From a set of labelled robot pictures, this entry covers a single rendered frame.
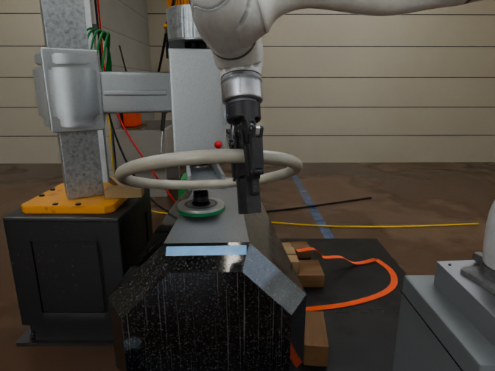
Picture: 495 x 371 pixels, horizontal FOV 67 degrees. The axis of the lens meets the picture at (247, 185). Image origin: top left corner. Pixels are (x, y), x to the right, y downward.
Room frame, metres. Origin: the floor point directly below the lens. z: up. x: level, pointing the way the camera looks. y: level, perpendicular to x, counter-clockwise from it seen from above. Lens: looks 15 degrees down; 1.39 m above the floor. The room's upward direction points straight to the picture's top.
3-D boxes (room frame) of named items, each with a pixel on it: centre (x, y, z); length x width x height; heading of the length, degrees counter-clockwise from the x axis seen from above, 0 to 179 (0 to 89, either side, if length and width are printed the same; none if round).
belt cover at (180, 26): (1.96, 0.27, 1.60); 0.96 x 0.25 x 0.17; 10
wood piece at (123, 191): (2.00, 0.69, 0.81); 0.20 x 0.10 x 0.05; 98
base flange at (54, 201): (2.06, 0.94, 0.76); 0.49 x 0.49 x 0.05; 0
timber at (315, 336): (1.71, -0.36, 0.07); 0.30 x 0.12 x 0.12; 174
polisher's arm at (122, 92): (2.12, 0.75, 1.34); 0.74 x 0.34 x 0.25; 109
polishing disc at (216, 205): (1.62, 0.21, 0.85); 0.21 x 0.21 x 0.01
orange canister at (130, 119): (4.89, 1.49, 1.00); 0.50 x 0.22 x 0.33; 1
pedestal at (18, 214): (2.06, 0.94, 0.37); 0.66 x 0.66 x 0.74; 0
